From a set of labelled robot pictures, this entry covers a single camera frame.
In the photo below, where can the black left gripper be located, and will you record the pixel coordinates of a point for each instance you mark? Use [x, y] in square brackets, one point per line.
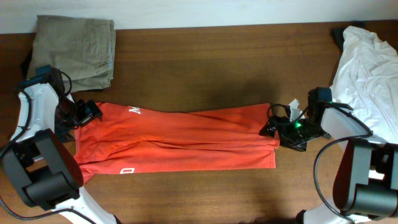
[88, 110]

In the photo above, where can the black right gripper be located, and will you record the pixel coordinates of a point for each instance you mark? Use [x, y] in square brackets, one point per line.
[283, 121]

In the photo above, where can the orange polo shirt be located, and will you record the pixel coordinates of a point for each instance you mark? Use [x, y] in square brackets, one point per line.
[132, 140]

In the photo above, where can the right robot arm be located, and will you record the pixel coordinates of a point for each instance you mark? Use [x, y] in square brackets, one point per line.
[365, 186]

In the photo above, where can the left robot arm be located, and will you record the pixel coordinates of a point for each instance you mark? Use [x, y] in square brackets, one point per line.
[35, 160]

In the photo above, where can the folded olive green trousers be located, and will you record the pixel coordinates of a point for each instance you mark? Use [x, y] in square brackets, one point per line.
[82, 48]

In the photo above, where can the white t-shirt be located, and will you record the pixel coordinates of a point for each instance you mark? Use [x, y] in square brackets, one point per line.
[366, 80]

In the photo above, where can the black garment under white shirt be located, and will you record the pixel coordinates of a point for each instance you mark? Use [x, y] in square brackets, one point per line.
[337, 33]

